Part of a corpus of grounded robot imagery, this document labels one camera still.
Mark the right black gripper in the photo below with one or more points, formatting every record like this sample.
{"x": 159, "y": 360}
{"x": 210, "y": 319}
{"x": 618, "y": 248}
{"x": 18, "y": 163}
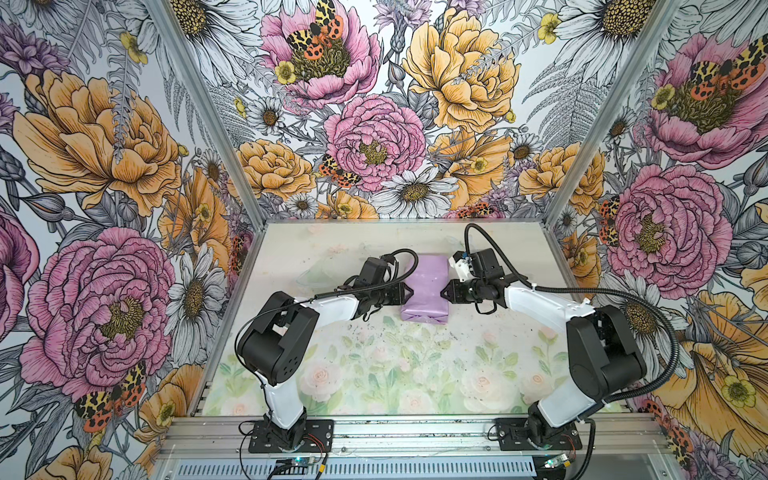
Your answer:
{"x": 454, "y": 292}

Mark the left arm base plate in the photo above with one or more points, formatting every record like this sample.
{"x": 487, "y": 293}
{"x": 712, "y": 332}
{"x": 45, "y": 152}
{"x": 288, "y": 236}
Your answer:
{"x": 307, "y": 436}

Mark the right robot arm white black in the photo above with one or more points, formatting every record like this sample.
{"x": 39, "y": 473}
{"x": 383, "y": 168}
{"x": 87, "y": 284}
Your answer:
{"x": 602, "y": 353}

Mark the left aluminium corner post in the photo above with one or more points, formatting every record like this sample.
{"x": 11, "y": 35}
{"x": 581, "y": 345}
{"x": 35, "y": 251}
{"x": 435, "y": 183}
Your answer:
{"x": 184, "y": 62}

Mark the white vented cable duct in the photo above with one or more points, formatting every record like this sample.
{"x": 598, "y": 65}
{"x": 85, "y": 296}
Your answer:
{"x": 369, "y": 468}

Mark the aluminium front rail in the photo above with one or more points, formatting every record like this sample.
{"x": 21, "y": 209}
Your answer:
{"x": 408, "y": 436}

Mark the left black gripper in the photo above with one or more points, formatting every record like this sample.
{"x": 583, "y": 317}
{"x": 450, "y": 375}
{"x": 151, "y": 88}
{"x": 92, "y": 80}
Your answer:
{"x": 400, "y": 295}

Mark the aluminium corner post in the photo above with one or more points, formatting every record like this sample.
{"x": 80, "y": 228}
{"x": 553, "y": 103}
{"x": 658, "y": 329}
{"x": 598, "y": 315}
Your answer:
{"x": 650, "y": 36}
{"x": 184, "y": 62}

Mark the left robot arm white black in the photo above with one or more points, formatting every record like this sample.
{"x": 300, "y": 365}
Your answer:
{"x": 273, "y": 344}

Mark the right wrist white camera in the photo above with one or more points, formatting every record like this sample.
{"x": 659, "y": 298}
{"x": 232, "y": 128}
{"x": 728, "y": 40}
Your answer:
{"x": 461, "y": 263}

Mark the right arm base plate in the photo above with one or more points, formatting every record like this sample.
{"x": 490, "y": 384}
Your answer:
{"x": 519, "y": 434}

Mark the right aluminium corner post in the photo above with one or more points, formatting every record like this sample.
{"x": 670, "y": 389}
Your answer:
{"x": 650, "y": 36}

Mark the pink wrapping paper sheet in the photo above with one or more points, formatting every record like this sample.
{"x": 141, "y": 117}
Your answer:
{"x": 426, "y": 305}

